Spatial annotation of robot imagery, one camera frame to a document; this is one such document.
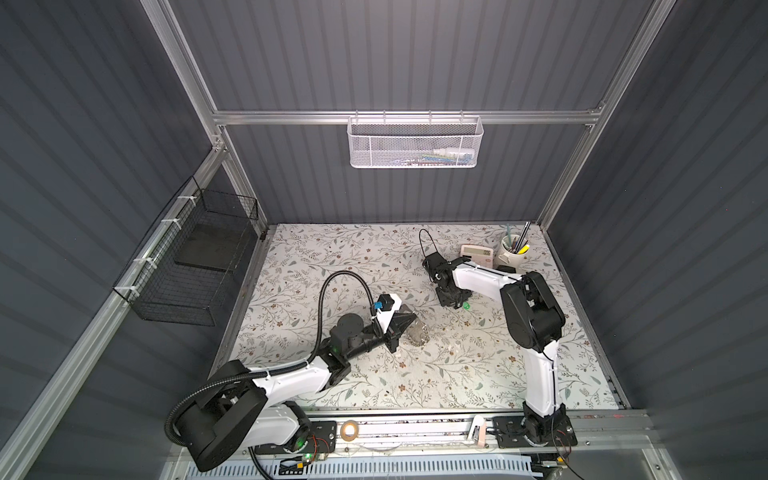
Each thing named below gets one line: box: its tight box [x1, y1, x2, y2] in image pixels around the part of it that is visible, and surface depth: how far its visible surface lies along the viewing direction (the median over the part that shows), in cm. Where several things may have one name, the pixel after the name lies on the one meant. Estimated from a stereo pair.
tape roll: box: [340, 420, 359, 442], surface depth 77 cm
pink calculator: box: [460, 244, 494, 268], surface depth 111 cm
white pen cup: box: [498, 221, 532, 273], surface depth 104 cm
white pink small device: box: [467, 415, 487, 448], surface depth 74 cm
